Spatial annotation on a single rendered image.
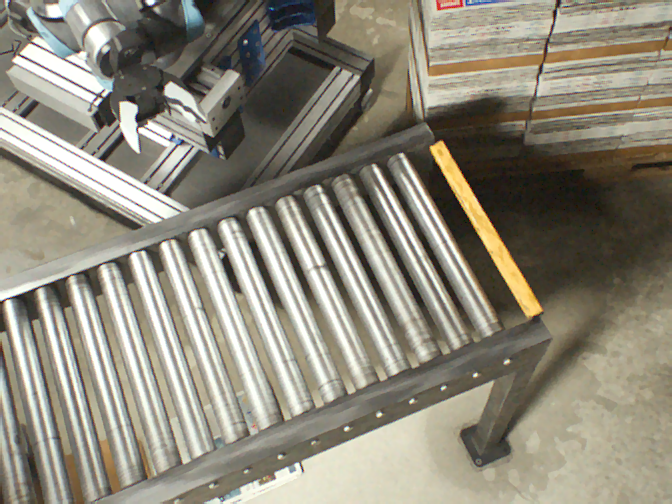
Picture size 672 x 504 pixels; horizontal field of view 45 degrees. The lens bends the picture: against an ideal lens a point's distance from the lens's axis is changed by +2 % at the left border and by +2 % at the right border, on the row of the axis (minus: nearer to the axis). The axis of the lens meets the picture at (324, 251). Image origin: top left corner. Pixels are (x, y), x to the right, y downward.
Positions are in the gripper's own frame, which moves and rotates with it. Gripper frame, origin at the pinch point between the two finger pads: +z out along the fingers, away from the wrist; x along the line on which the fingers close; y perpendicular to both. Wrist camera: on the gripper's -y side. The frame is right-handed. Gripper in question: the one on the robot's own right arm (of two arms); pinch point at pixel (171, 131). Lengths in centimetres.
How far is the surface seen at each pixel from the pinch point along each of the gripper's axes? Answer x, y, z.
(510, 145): -105, 87, -14
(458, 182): -54, 35, 13
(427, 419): -46, 119, 34
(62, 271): 23, 47, -15
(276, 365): -3, 44, 26
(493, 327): -41, 39, 42
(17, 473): 45, 49, 18
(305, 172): -30, 40, -8
